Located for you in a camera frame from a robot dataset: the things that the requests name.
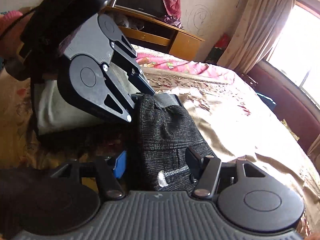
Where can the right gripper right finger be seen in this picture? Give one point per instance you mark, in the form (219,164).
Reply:
(216,179)

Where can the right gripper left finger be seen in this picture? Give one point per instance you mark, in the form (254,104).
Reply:
(105,170)

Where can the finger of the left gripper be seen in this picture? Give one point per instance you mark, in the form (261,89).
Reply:
(124,55)
(84,85)

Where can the dark grey plaid pants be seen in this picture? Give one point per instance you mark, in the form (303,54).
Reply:
(157,139)

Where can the left gloved hand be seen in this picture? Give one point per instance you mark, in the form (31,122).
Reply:
(11,42)

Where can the pink floral blanket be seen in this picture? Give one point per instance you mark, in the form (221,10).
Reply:
(154,59)

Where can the wooden tv cabinet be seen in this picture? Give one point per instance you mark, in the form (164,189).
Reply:
(157,35)

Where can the white folded cloth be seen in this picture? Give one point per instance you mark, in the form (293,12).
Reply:
(54,114)

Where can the beige floral bedspread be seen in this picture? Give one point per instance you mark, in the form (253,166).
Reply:
(230,116)

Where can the pink cloth on tv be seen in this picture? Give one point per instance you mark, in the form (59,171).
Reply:
(173,13)

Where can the maroon bed headboard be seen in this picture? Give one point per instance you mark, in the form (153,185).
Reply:
(293,105)

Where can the beige curtain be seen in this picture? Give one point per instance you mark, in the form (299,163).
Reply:
(259,27)

